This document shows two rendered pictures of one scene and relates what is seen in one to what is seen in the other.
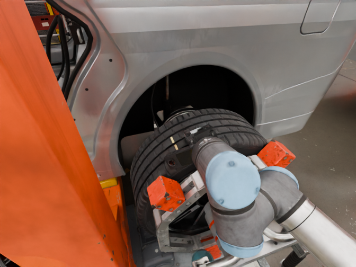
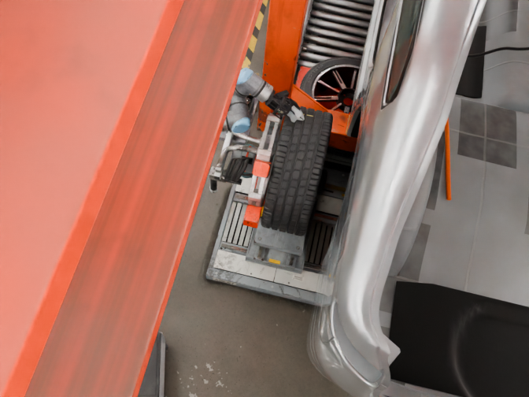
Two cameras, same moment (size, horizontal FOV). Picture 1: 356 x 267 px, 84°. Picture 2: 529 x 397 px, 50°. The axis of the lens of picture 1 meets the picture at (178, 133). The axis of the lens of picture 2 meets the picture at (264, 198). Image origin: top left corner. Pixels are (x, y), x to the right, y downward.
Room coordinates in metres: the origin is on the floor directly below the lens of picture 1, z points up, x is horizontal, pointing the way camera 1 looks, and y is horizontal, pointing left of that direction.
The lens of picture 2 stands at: (1.03, -1.52, 3.42)
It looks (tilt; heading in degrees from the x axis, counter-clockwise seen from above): 64 degrees down; 114
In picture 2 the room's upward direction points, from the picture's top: 9 degrees clockwise
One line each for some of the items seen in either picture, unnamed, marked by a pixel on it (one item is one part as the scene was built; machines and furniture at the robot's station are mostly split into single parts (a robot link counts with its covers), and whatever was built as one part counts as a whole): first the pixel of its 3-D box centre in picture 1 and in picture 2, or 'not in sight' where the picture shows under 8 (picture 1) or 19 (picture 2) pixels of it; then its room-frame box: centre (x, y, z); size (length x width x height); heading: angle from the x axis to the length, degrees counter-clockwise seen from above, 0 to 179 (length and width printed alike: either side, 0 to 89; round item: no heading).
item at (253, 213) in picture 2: not in sight; (252, 216); (0.53, -0.47, 0.85); 0.09 x 0.08 x 0.07; 108
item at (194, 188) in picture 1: (220, 211); (264, 163); (0.42, -0.18, 0.85); 0.54 x 0.07 x 0.54; 108
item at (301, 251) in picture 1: (297, 238); (219, 174); (0.28, -0.40, 0.93); 0.09 x 0.05 x 0.05; 18
